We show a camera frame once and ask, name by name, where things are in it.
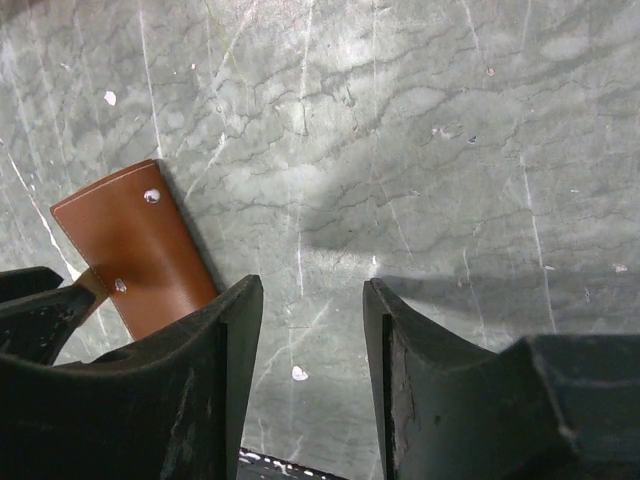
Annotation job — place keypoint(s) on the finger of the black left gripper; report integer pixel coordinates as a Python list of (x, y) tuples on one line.
[(39, 314)]

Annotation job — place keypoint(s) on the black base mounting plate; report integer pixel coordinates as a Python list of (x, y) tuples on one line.
[(252, 465)]

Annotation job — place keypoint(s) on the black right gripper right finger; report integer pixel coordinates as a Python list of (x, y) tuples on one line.
[(547, 407)]

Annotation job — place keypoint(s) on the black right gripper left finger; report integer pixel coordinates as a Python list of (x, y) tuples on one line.
[(169, 406)]

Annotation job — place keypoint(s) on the brown leather card holder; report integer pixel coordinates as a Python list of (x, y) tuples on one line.
[(130, 232)]

